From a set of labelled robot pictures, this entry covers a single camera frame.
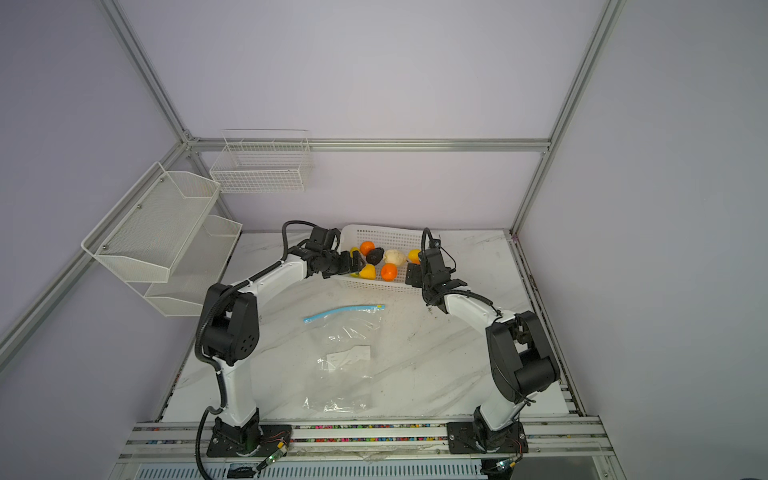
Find yellow peach fruit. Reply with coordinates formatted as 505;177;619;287
359;264;377;280

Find white garlic bulb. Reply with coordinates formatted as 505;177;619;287
383;249;407;268

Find clear zip top bag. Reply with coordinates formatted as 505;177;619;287
304;304;386;415

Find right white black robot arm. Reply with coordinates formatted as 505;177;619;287
405;239;560;457

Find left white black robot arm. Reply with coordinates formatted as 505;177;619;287
193;220;366;456

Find orange tangerine top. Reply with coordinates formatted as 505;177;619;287
359;241;375;256

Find orange tangerine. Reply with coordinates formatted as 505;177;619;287
359;241;375;256
380;263;398;282

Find dark avocado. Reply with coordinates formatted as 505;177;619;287
365;247;385;266

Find small yellow lemon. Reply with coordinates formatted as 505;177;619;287
407;249;421;265

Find orange tangerine bottom left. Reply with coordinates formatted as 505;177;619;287
380;263;398;282

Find white perforated plastic basket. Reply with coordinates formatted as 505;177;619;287
336;224;422;294

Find white mesh two-tier shelf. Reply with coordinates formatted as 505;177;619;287
81;163;242;317

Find white wire wall basket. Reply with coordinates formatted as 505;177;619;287
209;129;314;194

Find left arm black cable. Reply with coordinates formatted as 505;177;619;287
193;219;319;480

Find aluminium front rail base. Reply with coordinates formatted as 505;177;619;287
110;416;625;479

